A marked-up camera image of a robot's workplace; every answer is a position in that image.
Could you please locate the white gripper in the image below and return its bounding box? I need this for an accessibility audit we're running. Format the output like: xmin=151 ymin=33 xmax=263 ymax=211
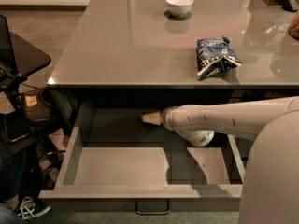
xmin=141 ymin=106 xmax=180 ymax=131

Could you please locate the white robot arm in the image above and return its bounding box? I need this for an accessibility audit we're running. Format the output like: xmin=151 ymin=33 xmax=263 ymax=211
xmin=141 ymin=96 xmax=299 ymax=224

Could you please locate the open grey top drawer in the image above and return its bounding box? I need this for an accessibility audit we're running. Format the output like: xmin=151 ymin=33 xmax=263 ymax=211
xmin=40 ymin=104 xmax=245 ymax=212

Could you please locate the brown object at counter edge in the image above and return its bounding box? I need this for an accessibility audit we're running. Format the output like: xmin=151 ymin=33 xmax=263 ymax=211
xmin=288 ymin=13 xmax=299 ymax=40

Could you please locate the blue chip bag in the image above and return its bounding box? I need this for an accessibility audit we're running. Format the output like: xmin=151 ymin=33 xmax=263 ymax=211
xmin=196 ymin=36 xmax=243 ymax=79

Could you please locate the white ceramic bowl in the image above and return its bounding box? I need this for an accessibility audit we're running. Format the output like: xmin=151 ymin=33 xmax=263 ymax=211
xmin=165 ymin=0 xmax=193 ymax=17

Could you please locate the person's blue jeans leg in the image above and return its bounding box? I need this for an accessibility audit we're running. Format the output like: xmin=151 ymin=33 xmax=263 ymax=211
xmin=0 ymin=141 xmax=27 ymax=224

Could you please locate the black and white sneaker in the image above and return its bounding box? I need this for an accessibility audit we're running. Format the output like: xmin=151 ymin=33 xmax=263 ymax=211
xmin=15 ymin=196 xmax=51 ymax=220

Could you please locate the black laptop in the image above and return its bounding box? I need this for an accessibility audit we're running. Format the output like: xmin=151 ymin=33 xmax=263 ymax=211
xmin=0 ymin=15 xmax=17 ymax=78

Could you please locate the metal drawer handle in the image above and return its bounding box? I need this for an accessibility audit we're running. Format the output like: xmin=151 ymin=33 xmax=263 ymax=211
xmin=135 ymin=201 xmax=170 ymax=216

